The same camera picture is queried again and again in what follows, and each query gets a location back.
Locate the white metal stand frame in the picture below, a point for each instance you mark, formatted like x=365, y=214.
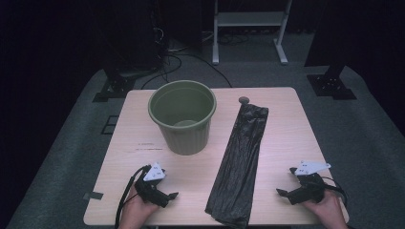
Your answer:
x=250, y=18

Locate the green ribbed trash bin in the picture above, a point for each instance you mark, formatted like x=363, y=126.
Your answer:
x=187, y=136

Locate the grey tape strip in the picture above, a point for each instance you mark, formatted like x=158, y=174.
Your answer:
x=94, y=196

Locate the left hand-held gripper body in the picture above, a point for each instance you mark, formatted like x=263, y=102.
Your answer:
x=153, y=191

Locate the person's right hand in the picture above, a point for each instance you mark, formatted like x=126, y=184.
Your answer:
x=329, y=213

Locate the black plastic garbage bag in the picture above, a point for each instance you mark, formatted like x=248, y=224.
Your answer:
x=238, y=165

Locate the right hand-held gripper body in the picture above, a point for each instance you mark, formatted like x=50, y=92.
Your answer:
x=309, y=191

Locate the dark equipment cabinet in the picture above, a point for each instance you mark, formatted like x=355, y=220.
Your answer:
x=133, y=35

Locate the person's left hand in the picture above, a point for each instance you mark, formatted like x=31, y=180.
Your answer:
x=135, y=214

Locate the black stand base plate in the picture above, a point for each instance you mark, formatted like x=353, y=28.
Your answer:
x=114, y=90
x=331, y=86

